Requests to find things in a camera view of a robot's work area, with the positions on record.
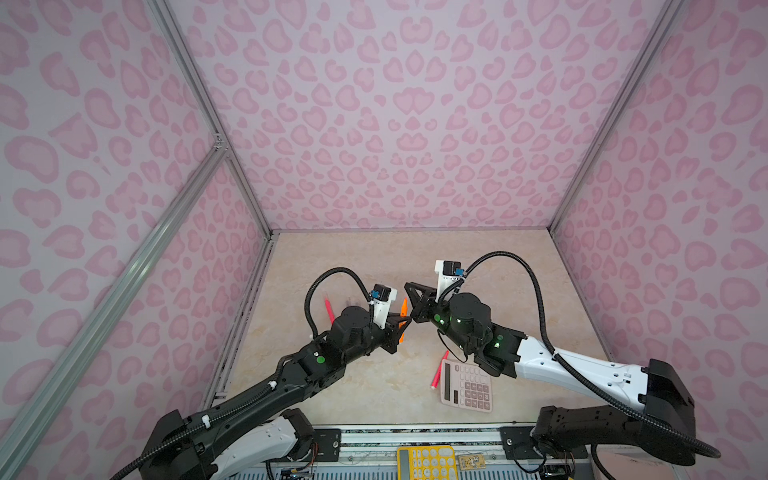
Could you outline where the pink highlighter pen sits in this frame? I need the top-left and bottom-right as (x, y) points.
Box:
(430, 350), (450, 389)
(324, 296), (336, 325)

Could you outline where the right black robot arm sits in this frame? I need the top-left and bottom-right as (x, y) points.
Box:
(405, 282), (721, 466)

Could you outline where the right black corrugated cable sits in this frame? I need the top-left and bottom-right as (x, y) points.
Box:
(458, 250), (721, 460)

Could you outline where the pink desk calculator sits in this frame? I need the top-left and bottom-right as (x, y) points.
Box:
(438, 359), (493, 413)

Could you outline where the aluminium frame strut left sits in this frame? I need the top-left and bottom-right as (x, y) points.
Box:
(1, 142), (229, 479)

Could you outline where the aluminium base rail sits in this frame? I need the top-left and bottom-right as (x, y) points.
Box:
(239, 419), (685, 480)

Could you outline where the orange highlighter pen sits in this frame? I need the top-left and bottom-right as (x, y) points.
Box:
(398, 298), (409, 343)

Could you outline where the left black corrugated cable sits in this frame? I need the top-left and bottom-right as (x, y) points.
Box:
(304, 267), (373, 340)

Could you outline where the small brown circuit board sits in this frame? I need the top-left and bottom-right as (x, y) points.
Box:
(457, 453), (486, 472)

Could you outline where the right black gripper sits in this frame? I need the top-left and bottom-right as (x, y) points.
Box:
(402, 282), (477, 352)

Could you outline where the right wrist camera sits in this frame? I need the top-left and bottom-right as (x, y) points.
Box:
(434, 260), (464, 303)

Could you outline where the black corrugated cable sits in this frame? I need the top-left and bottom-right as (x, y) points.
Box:
(458, 250), (721, 460)
(304, 267), (373, 340)

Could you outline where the yellow calculator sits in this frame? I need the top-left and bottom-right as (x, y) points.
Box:
(396, 445), (459, 480)

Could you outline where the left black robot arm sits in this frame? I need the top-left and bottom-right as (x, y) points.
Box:
(112, 306), (411, 479)

